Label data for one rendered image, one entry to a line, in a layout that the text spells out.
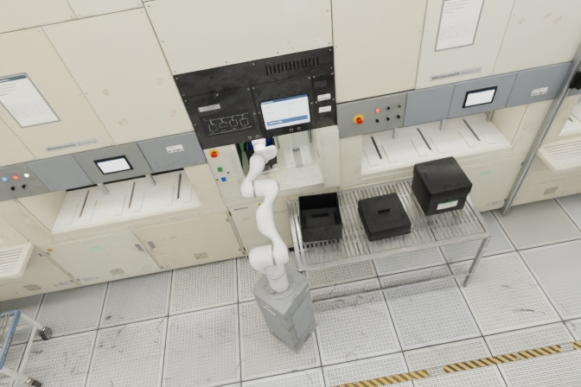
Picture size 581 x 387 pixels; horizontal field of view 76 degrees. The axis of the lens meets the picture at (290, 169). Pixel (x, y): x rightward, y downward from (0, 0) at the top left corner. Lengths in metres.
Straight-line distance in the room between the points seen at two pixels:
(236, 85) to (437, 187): 1.44
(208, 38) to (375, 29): 0.87
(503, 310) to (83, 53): 3.27
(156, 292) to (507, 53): 3.24
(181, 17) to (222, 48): 0.25
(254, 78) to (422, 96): 1.05
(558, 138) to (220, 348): 3.03
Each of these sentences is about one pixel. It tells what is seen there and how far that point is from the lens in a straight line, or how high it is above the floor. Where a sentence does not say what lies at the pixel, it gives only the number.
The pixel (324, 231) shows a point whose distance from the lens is 2.51.
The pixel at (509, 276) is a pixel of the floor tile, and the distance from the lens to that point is 3.57.
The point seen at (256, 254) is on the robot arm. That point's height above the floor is 1.18.
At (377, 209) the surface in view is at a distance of 2.63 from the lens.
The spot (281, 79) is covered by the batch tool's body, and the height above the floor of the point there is 1.81.
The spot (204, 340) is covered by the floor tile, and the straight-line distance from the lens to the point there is 3.30.
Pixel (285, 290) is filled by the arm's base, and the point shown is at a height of 0.77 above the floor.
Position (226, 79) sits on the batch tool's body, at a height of 1.87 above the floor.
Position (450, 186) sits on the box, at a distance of 2.64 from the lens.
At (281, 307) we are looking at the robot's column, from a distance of 2.41.
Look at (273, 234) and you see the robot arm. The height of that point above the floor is 1.23.
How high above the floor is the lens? 2.96
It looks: 46 degrees down
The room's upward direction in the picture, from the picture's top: 10 degrees counter-clockwise
